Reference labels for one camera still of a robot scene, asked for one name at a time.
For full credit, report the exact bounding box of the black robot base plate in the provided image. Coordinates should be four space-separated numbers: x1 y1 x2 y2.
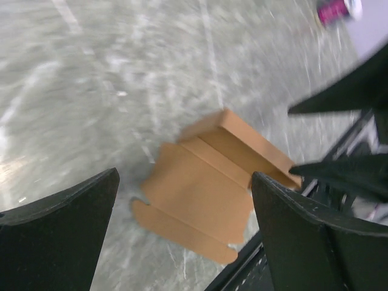
202 109 388 291

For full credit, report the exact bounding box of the brown cardboard box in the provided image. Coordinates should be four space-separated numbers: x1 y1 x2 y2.
132 109 301 264

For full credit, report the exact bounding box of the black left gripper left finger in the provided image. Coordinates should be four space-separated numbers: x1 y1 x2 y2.
1 168 119 290

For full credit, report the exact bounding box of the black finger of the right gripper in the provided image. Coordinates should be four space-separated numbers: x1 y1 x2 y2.
288 45 387 115
289 154 387 202

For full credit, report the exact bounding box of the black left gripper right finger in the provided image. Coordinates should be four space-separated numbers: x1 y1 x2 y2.
252 172 387 290

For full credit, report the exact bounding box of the purple yogurt cup on table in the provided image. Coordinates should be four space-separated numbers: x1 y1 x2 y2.
315 0 363 27

